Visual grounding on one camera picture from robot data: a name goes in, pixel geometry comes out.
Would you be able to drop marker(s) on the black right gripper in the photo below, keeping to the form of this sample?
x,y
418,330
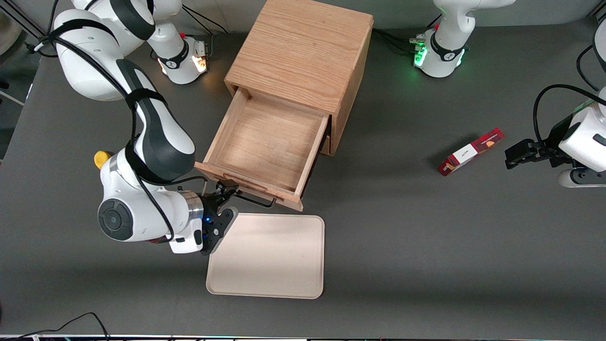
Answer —
x,y
209,204

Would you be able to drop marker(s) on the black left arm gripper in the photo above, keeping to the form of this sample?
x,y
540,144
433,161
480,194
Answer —
x,y
552,143

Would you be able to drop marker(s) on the wooden drawer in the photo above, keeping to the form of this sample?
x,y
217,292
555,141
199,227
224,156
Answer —
x,y
265,142

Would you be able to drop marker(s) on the wooden drawer cabinet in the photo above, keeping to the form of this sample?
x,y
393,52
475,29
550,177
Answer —
x,y
303,52

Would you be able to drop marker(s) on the red and white snack box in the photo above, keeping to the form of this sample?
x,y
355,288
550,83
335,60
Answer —
x,y
471,151

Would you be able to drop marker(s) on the beige rectangular tray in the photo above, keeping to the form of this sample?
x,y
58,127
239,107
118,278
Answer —
x,y
270,258

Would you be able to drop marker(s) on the yellow toy lemon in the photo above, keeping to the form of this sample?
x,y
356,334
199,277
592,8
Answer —
x,y
100,159

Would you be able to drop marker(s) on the beige round stool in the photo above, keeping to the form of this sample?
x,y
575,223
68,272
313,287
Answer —
x,y
9,33

